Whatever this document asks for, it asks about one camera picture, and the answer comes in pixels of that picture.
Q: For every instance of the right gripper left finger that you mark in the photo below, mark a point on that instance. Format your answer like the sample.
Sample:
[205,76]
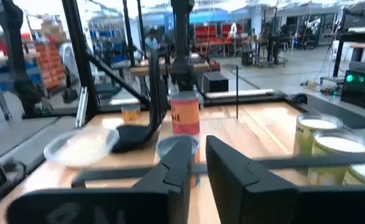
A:
[170,186]

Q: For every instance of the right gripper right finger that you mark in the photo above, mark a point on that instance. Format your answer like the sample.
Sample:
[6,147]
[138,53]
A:
[248,193]

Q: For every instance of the mixed fruit red can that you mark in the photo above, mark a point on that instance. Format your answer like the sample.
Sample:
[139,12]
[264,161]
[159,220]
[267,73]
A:
[185,115]

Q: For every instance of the pineapple rings yellow can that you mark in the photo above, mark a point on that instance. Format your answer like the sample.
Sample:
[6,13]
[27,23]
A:
[130,113]

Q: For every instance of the peaches olive green can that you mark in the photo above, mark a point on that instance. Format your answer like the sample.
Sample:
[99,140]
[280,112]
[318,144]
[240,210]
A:
[318,124]

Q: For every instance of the oranges tall green can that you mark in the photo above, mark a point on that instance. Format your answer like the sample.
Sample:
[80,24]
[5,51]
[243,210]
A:
[341,146]

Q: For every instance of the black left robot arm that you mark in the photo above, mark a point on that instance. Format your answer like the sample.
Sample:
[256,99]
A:
[182,28]

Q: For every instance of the black cube box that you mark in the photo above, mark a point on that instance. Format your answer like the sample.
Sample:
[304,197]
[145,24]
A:
[215,81]

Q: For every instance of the wooden workbench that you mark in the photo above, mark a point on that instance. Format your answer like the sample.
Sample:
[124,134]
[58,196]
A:
[142,70]

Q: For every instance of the person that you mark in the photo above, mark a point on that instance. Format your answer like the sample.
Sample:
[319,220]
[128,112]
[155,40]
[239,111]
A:
[151,42]

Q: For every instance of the red storage shelving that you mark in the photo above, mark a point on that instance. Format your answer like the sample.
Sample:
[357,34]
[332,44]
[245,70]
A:
[213,35]

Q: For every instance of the black oven mitt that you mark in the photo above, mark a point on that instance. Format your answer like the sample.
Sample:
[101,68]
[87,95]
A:
[132,137]

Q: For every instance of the white rice grains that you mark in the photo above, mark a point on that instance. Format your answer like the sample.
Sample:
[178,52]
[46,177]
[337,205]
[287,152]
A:
[83,149]

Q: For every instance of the clear plastic bowl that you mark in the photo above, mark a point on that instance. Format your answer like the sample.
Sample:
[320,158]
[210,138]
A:
[54,152]

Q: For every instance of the stack of orange bins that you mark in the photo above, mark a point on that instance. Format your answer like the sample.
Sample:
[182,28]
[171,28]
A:
[50,67]

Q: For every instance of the cardboard boxes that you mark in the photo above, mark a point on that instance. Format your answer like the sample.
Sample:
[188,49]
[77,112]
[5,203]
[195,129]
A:
[50,28]

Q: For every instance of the computer with green fans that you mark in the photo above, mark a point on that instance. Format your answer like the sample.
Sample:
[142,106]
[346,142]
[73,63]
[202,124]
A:
[361,88]

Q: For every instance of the black monitor stand desk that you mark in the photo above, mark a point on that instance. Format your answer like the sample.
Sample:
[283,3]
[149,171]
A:
[338,46]

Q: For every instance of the black mechanical device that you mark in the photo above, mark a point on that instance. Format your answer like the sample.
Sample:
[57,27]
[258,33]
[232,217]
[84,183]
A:
[12,46]

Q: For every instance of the wooden shelf black metal frame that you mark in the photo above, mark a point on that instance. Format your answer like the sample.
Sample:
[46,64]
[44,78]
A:
[257,133]

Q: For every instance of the black aluminium table frame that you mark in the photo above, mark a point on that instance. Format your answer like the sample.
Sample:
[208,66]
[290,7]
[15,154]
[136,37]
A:
[76,46]

